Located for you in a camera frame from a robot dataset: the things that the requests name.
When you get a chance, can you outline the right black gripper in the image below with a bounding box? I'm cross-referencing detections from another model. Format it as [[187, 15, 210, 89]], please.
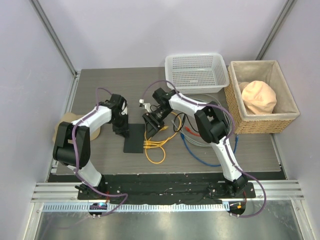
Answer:
[[142, 106, 172, 140]]

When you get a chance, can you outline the black network switch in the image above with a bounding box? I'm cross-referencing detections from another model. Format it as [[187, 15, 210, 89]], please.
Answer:
[[123, 123, 145, 154]]

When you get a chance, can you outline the grey ethernet cable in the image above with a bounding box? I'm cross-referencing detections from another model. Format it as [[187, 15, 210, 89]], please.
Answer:
[[171, 93, 232, 147]]

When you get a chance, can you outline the red ethernet cable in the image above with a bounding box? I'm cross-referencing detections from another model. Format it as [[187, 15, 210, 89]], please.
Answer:
[[184, 126, 201, 137]]

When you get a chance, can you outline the black ethernet cable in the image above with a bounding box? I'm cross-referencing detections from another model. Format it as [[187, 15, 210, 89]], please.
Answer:
[[172, 112, 201, 133]]

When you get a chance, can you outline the blue ethernet cable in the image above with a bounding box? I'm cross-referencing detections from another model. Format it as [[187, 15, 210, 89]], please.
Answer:
[[180, 132, 240, 168]]

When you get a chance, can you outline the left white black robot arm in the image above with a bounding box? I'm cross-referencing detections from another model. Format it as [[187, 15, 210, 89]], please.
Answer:
[[52, 94, 129, 200]]

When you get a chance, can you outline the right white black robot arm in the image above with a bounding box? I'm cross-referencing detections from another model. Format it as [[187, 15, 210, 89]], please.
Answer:
[[142, 88, 248, 198]]

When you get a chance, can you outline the white plastic perforated basket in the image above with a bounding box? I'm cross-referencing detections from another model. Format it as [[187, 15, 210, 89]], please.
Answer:
[[164, 53, 230, 94]]

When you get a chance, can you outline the peach cloth hat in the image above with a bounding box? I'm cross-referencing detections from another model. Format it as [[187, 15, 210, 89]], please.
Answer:
[[239, 80, 277, 115]]

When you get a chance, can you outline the wicker basket with liner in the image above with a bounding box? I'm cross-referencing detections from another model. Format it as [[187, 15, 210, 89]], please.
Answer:
[[224, 60, 300, 134]]

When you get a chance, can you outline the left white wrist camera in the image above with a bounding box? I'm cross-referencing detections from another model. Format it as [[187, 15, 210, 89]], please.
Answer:
[[120, 102, 128, 116]]

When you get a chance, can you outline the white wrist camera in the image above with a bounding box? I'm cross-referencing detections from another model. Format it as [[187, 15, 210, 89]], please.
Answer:
[[120, 102, 128, 116], [139, 99, 152, 113]]

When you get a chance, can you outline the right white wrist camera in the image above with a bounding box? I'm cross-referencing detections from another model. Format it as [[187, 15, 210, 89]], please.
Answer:
[[139, 99, 152, 113]]

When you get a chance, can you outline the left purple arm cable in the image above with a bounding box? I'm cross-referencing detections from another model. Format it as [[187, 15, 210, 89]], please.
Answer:
[[71, 86, 129, 218]]

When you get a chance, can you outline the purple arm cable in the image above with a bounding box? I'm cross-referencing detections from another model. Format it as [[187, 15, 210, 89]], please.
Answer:
[[141, 80, 267, 219], [71, 86, 129, 218]]

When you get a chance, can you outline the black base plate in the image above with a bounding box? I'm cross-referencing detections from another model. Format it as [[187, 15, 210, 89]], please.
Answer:
[[47, 172, 286, 201]]

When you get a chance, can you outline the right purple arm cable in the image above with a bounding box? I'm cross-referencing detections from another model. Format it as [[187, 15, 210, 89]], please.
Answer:
[[141, 80, 267, 219]]

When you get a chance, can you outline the aluminium rail frame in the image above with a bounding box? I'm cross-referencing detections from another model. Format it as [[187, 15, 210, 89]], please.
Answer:
[[24, 180, 319, 240]]

